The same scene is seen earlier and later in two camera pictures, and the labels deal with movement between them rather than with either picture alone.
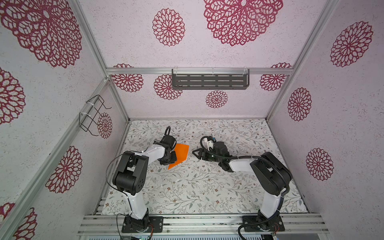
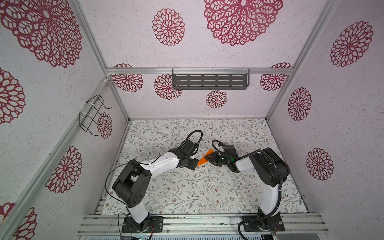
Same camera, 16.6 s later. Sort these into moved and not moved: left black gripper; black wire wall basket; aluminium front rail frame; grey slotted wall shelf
Moved: left black gripper
Not moved: black wire wall basket; grey slotted wall shelf; aluminium front rail frame
